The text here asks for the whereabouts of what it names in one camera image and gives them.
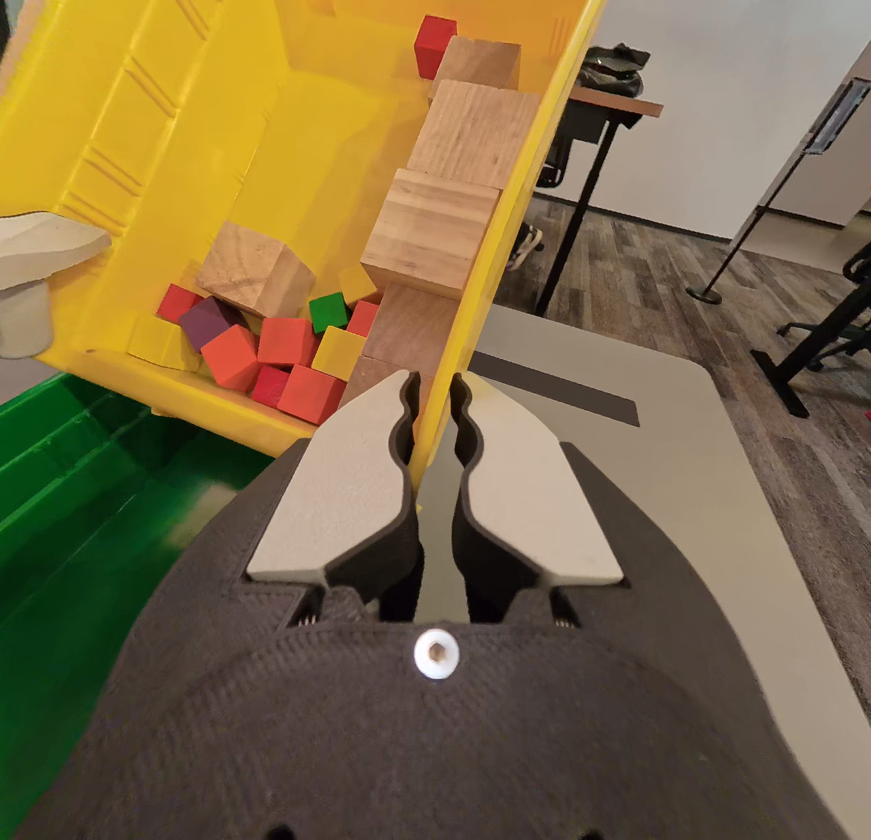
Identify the yellow plastic box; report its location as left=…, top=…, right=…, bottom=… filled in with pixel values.
left=0, top=0, right=620, bottom=511

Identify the group of large plain wooden blocks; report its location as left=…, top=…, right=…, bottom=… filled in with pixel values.
left=196, top=35, right=544, bottom=419

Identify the pile of small coloured cubes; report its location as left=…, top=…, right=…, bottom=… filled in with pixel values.
left=128, top=14, right=460, bottom=427

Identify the black bag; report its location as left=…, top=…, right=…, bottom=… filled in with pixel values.
left=578, top=42, right=653, bottom=99

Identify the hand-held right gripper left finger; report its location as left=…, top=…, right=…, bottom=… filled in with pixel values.
left=245, top=369, right=424, bottom=619

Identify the black sign stand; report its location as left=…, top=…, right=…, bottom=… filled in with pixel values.
left=686, top=78, right=871, bottom=305

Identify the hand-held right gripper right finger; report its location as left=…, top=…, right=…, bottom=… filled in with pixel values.
left=450, top=372, right=626, bottom=624

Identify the green plastic box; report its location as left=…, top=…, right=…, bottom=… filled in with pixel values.
left=0, top=370, right=294, bottom=840

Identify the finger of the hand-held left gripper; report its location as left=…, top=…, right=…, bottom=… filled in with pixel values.
left=0, top=211, right=113, bottom=361

